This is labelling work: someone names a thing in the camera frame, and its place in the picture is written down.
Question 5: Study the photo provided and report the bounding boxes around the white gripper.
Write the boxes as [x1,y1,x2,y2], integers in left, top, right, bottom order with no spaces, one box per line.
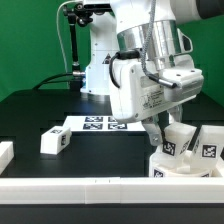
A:
[110,59,196,146]

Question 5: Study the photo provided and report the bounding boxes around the white round stool seat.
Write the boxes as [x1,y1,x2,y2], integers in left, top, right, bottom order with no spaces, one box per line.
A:
[149,151,224,178]

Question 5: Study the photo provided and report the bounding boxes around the white front fence bar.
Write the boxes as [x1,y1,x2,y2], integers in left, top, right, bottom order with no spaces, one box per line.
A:
[0,178,224,205]

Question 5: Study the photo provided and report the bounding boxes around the white marker sheet with tags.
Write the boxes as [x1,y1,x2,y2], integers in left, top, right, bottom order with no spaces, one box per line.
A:
[63,116,144,132]

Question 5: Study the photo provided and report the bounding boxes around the white left fence piece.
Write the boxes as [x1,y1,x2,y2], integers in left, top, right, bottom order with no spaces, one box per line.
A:
[0,141,14,175]

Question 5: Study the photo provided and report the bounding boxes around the black cables on table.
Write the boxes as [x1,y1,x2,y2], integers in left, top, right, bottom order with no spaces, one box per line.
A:
[32,73,75,90]

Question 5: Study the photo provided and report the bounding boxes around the white camera on stand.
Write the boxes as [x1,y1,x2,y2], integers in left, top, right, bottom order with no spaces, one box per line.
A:
[83,0,111,11]

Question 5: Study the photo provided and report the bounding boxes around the white cable on stand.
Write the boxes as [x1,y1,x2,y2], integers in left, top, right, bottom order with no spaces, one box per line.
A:
[55,0,78,73]

